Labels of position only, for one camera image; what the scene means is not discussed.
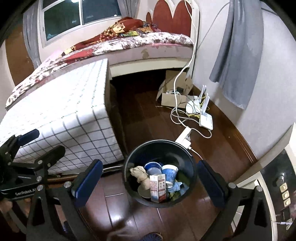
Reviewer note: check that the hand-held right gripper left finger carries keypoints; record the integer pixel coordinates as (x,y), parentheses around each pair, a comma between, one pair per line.
(89,180)

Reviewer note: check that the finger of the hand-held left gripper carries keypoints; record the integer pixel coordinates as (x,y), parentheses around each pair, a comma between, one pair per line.
(53,154)
(29,136)

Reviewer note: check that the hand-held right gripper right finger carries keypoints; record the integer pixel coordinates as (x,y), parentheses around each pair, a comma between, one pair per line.
(211,183)

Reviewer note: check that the light blue face mask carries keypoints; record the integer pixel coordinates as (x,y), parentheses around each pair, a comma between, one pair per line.
(179,187)

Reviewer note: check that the blue and white cup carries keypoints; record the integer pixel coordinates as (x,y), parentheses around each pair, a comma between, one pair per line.
(170,175)

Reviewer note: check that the red and white carton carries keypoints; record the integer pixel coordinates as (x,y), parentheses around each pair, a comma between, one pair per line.
(157,187)

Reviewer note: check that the black round trash bin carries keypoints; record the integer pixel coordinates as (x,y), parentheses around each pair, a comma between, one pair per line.
(161,150)

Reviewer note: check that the person's left hand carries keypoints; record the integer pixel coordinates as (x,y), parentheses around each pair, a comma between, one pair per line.
(5,206)

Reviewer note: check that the white checkered tablecloth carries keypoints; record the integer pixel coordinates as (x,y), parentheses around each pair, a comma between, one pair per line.
(60,111)

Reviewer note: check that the white power strip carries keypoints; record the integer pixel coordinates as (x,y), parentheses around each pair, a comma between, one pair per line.
(183,136)

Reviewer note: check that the flat white router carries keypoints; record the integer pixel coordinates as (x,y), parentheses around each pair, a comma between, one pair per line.
(206,121)

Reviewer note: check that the white framed dark cabinet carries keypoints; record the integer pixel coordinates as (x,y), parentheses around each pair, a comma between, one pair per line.
(272,171)

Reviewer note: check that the brown wooden door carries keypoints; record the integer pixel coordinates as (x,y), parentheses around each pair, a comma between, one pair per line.
(18,60)

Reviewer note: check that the white router with antennas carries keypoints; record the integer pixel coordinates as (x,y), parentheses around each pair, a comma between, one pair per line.
(196,104)

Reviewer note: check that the pink cloth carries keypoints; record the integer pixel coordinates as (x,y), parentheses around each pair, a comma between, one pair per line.
(56,55)

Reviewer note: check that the cardboard box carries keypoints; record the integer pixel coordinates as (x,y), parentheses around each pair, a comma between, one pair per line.
(171,99)

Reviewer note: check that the grey curtain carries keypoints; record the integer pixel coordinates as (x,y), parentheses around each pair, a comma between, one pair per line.
(32,39)
(127,8)
(240,51)

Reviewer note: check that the red printed blanket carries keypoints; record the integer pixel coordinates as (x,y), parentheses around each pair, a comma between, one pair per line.
(108,30)

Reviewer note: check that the bed with floral sheet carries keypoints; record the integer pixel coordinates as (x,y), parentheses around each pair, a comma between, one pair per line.
(138,44)

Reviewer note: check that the colourful printed pillow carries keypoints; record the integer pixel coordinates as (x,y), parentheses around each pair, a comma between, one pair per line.
(141,29)

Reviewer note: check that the red and white headboard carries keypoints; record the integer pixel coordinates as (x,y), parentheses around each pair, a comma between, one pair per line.
(171,16)

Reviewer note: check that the window with white frame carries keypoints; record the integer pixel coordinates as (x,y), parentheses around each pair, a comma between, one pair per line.
(69,20)

